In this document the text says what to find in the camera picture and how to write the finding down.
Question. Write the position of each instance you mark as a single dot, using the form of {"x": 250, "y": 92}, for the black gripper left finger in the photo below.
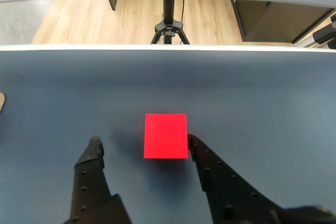
{"x": 90, "y": 182}

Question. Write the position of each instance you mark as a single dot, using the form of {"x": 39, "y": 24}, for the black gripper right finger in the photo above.
{"x": 231, "y": 195}

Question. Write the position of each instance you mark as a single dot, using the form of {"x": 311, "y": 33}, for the red cube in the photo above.
{"x": 166, "y": 136}

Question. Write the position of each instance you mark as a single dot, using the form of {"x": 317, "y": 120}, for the beige box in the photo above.
{"x": 1, "y": 102}

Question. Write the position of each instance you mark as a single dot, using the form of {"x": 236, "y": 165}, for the dark grey table mat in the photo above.
{"x": 78, "y": 82}

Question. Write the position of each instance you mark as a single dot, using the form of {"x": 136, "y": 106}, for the black tripod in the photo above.
{"x": 168, "y": 26}

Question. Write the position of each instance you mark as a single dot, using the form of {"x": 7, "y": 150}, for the grey rug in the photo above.
{"x": 18, "y": 22}

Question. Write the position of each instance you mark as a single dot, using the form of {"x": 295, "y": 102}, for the dark cabinet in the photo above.
{"x": 270, "y": 22}

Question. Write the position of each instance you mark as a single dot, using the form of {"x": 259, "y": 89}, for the dark table leg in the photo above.
{"x": 113, "y": 3}

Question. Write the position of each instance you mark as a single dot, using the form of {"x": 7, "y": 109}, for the black clamp stand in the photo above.
{"x": 325, "y": 33}

